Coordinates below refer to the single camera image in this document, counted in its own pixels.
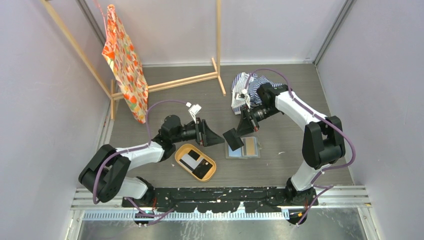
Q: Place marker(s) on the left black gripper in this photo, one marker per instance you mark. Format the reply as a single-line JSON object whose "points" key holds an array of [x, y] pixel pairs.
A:
{"points": [[209, 137]]}

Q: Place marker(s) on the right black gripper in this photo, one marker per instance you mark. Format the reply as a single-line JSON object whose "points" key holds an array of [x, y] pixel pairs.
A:
{"points": [[246, 125]]}

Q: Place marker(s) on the black VIP credit card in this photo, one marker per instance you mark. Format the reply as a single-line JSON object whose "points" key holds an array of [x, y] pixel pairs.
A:
{"points": [[234, 142]]}

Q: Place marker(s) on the gold credit card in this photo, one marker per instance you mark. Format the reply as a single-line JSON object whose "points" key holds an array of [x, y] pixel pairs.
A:
{"points": [[250, 148]]}

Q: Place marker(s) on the grey card holder wallet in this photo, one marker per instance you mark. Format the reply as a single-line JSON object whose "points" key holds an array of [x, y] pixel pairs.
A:
{"points": [[238, 154]]}

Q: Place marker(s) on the orange oval tray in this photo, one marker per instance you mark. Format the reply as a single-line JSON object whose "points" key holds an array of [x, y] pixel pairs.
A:
{"points": [[184, 149]]}

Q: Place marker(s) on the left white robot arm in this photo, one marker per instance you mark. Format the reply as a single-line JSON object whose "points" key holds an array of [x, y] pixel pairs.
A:
{"points": [[105, 176]]}

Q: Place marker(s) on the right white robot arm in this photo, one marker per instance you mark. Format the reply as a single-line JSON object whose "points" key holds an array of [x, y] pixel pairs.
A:
{"points": [[322, 144]]}

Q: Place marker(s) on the silver credit card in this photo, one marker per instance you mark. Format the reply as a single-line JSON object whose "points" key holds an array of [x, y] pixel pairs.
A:
{"points": [[189, 162]]}

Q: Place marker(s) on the glossy black credit card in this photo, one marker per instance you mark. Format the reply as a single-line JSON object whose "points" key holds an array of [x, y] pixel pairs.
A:
{"points": [[202, 169]]}

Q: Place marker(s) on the blue striped cloth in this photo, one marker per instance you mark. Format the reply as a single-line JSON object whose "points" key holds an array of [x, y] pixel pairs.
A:
{"points": [[239, 84]]}

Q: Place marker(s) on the wooden drying rack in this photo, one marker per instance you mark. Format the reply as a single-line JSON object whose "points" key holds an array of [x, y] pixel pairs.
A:
{"points": [[115, 96]]}

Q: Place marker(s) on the orange floral cloth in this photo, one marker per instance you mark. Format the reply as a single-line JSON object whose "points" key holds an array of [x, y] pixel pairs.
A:
{"points": [[119, 53]]}

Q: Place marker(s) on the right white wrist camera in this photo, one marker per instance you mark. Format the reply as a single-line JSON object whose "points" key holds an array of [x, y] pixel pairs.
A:
{"points": [[242, 98]]}

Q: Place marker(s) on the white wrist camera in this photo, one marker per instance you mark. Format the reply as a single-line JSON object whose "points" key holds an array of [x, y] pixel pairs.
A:
{"points": [[242, 98], [193, 110]]}

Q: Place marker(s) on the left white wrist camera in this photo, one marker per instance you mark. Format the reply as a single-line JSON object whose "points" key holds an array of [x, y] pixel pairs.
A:
{"points": [[193, 110]]}

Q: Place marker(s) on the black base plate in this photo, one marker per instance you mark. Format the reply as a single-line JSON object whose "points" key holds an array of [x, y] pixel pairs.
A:
{"points": [[268, 199]]}

